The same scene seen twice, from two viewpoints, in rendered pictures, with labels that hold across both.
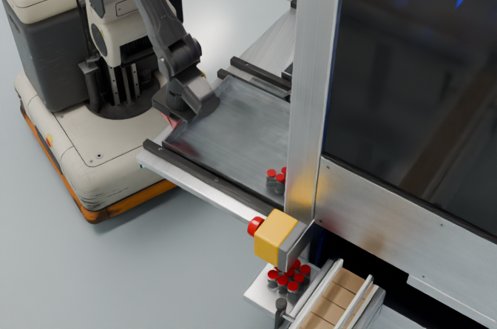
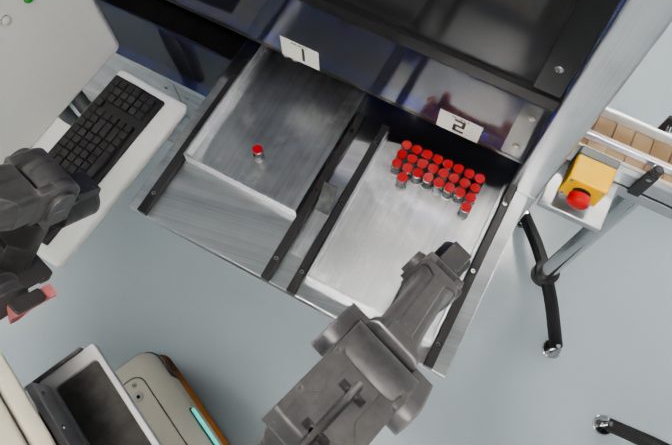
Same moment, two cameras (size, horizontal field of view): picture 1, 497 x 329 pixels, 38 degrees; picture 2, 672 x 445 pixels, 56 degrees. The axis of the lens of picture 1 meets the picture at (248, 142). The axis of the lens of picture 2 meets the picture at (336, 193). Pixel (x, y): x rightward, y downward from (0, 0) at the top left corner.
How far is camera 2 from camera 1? 1.30 m
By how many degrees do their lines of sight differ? 48
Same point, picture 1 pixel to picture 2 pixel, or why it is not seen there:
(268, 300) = (600, 206)
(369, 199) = not seen: hidden behind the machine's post
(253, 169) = (442, 235)
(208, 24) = not seen: outside the picture
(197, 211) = (242, 403)
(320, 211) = not seen: hidden behind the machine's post
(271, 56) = (249, 232)
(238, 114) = (359, 261)
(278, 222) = (587, 171)
